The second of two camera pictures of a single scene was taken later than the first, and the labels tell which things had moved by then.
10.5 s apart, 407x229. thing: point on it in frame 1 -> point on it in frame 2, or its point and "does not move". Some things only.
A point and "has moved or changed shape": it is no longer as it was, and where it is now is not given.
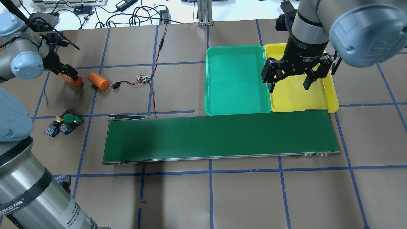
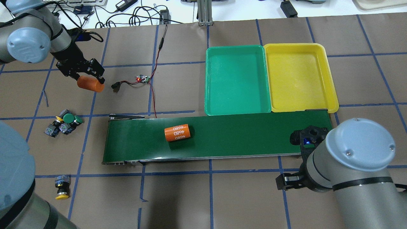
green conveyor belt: x=129 y=138 does not move
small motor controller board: x=143 y=78 does not move
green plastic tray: x=233 y=83 does not move
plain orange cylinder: x=98 y=81 has moved or changed shape
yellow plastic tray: x=289 y=95 does not move
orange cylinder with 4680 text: x=77 y=83 -> x=177 y=132
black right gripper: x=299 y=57 -> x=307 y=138
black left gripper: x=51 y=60 -> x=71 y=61
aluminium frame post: x=204 y=10 does not move
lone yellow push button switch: x=65 y=181 does not move
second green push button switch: x=67 y=117 does not move
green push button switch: x=67 y=126 does not move
